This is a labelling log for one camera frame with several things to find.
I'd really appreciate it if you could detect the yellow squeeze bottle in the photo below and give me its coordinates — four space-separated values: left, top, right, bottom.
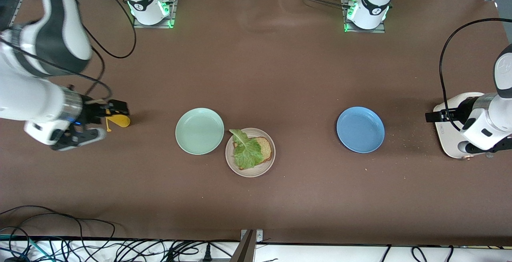
105 112 131 132

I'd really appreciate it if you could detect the green lettuce leaf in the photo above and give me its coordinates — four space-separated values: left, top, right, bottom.
229 129 264 169

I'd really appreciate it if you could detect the brown bread slice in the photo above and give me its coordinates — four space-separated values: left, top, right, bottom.
233 136 273 170

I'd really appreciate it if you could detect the blue plate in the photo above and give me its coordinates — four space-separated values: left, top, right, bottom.
336 106 385 153

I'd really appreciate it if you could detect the light green plate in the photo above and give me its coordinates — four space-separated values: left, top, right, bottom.
175 108 225 155

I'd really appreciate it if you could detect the beige plate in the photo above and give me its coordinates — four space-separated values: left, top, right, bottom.
225 128 276 178

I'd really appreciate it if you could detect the white toaster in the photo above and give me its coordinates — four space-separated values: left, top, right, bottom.
433 92 505 159

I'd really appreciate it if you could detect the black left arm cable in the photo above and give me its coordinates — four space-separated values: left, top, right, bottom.
439 18 512 132

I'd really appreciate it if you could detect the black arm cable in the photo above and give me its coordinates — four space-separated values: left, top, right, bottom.
439 18 512 132
0 0 137 99

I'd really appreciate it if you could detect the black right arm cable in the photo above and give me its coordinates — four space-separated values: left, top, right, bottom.
0 0 137 99

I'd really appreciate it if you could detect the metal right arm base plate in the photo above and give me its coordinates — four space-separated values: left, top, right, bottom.
132 0 176 28

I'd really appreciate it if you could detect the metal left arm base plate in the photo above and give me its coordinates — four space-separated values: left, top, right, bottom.
341 0 386 34

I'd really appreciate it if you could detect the black looped cable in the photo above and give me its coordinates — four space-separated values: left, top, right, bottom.
0 205 116 240

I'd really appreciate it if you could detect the black tangled cable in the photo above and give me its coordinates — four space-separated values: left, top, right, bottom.
114 239 208 262

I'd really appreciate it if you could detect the teal cable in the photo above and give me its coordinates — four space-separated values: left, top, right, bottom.
0 234 54 262

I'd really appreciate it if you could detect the metal camera mount bar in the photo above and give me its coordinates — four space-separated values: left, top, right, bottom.
234 229 264 262

